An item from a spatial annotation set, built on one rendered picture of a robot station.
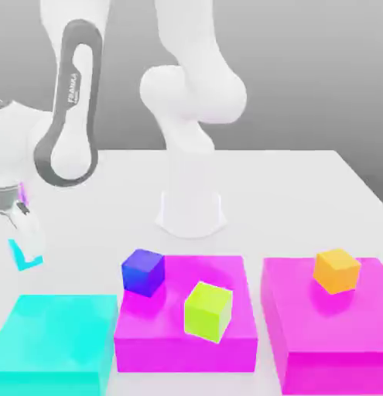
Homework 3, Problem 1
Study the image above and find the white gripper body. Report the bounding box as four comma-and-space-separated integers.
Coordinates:
0, 207, 46, 265

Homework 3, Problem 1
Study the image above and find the small blue cube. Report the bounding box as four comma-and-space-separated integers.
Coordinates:
121, 247, 166, 299

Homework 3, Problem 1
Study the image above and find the small lime green cube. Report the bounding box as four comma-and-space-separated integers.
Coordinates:
183, 280, 234, 345

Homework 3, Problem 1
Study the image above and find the small orange cube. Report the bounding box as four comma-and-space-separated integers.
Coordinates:
312, 247, 362, 295

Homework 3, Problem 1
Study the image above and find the large cyan box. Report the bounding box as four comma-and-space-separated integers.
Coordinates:
0, 294, 119, 396

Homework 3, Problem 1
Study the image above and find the large magenta box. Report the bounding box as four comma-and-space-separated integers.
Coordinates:
113, 254, 259, 374
260, 256, 383, 396

